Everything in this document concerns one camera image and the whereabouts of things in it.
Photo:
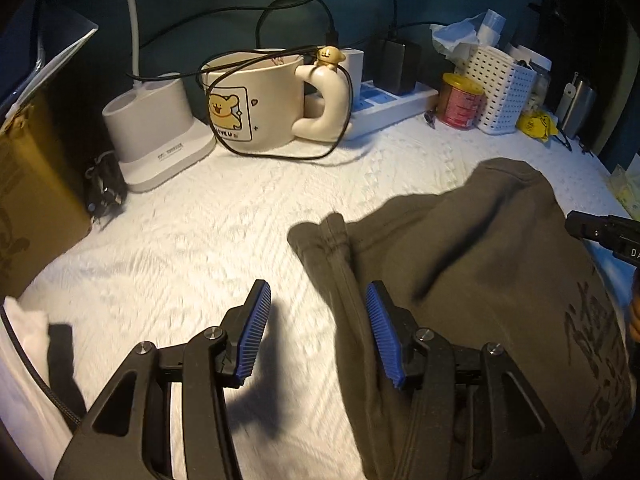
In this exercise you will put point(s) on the white cloth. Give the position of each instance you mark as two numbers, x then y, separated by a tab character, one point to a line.
20	400

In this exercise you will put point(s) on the person's right hand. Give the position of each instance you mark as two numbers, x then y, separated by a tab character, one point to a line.
636	315

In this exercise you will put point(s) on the small black object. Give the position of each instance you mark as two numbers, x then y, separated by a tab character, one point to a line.
430	119

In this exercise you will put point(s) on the yellow tissue pack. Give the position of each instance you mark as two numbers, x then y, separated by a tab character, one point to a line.
627	185

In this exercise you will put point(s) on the white power strip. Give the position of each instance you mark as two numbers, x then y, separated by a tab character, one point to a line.
395	107

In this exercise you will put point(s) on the steel thermos bottle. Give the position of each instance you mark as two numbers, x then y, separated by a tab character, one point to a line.
577	105

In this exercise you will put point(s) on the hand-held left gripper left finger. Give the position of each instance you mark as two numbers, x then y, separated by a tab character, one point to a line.
255	330

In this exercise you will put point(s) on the white textured tablecloth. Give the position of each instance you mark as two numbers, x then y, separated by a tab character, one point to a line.
200	240

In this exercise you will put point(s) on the cream bear mug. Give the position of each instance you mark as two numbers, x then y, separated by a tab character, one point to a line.
270	110

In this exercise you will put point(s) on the olive brown printed t-shirt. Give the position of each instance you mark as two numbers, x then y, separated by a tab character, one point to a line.
475	240

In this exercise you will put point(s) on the cardboard box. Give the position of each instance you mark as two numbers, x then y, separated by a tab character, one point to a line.
35	200

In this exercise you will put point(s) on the black charger adapter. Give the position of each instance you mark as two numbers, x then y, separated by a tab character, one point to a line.
395	65

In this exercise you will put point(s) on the black clip bundle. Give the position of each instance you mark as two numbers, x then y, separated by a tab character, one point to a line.
105	190

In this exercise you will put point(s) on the yellow packet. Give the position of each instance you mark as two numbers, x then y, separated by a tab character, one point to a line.
537	125

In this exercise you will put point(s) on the crumpled white tissue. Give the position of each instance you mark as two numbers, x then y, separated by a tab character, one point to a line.
455	35

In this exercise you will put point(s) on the white perforated plastic basket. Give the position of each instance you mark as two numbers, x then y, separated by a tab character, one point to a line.
500	90

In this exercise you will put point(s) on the red can yellow lid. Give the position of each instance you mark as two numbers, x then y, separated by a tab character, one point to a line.
460	105

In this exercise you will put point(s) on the tablet computer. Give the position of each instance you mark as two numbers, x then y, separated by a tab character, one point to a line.
55	67

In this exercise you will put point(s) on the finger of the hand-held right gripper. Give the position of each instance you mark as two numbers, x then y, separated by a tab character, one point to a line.
587	227

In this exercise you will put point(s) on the white charger adapter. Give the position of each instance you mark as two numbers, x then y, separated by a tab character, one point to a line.
356	72

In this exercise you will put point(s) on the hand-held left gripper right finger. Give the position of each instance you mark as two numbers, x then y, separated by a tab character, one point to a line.
382	335

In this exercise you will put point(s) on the white desk lamp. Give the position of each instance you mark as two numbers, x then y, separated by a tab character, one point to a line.
150	120

